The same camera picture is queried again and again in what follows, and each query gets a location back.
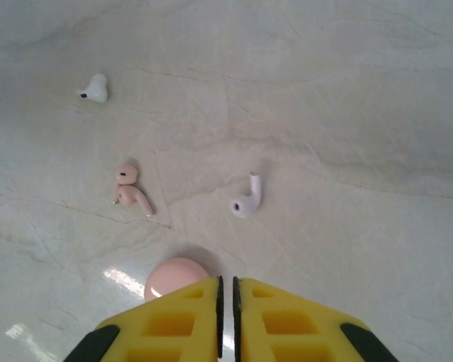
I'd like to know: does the pink earbud charging case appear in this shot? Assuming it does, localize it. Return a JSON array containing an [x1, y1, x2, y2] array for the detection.
[[143, 256, 214, 303]]

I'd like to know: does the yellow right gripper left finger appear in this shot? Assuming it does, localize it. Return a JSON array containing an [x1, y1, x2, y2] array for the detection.
[[63, 275, 225, 362]]

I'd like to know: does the white wireless earbud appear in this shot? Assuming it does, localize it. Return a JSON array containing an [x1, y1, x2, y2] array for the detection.
[[75, 72, 109, 104], [230, 170, 265, 219]]

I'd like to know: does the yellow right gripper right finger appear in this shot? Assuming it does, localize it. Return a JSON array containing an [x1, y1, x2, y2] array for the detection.
[[231, 276, 402, 362]]

